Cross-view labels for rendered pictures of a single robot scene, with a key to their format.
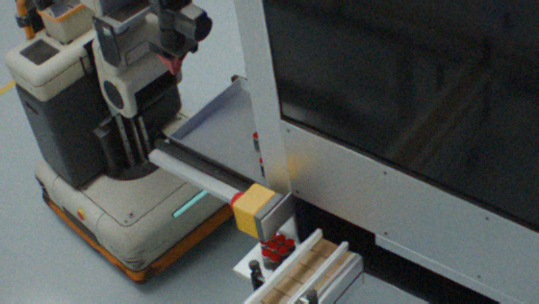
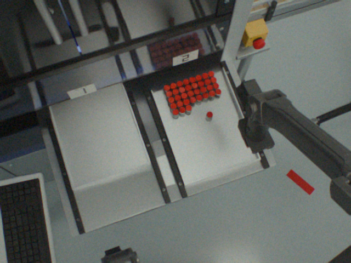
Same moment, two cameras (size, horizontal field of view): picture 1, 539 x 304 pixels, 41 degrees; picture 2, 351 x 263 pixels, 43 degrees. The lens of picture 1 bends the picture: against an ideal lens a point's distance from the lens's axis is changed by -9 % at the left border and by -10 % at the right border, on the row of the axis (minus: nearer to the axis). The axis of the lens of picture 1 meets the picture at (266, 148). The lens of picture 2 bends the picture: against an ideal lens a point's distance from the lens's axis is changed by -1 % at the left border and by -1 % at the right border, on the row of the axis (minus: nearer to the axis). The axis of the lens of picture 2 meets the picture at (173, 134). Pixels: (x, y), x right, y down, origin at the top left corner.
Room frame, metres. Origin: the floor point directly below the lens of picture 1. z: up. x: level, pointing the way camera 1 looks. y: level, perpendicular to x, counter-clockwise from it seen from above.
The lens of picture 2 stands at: (1.85, 0.09, 2.31)
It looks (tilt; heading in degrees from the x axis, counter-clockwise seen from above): 74 degrees down; 203
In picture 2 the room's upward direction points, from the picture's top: 2 degrees clockwise
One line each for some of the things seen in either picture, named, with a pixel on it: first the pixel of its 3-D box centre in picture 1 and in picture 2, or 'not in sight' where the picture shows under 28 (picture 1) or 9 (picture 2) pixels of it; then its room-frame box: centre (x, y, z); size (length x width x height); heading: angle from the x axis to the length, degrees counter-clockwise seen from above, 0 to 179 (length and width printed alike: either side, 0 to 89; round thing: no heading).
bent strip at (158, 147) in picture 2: not in sight; (163, 162); (1.58, -0.06, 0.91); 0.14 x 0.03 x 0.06; 44
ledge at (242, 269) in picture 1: (278, 266); (246, 37); (1.03, 0.02, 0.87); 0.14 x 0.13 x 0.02; 44
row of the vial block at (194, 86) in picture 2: not in sight; (191, 89); (1.31, -0.08, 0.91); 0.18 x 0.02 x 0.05; 134
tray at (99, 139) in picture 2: not in sight; (96, 129); (1.56, -0.31, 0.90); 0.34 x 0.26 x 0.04; 44
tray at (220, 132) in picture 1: (258, 135); (204, 125); (1.40, 0.01, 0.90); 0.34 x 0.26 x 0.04; 44
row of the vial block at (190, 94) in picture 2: not in sight; (193, 95); (1.32, -0.06, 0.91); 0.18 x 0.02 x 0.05; 134
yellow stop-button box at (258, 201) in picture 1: (259, 212); (253, 31); (1.07, 0.03, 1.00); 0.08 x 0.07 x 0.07; 44
